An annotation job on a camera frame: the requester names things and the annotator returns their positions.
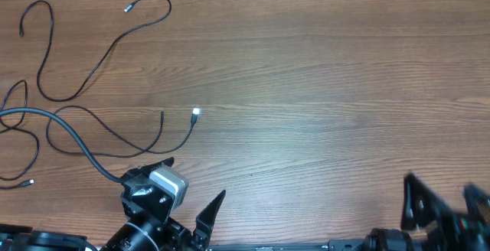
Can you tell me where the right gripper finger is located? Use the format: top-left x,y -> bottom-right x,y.
463,184 -> 489,224
400,173 -> 452,230

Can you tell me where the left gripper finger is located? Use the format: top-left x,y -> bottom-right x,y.
193,190 -> 226,243
138,157 -> 175,173

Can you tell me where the black USB cable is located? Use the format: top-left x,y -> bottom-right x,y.
45,105 -> 201,158
18,0 -> 172,103
0,79 -> 41,190

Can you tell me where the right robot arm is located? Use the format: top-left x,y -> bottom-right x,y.
361,173 -> 489,251

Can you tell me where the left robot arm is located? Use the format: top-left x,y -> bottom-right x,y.
1,158 -> 226,251

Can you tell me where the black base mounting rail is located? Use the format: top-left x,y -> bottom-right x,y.
207,239 -> 364,251

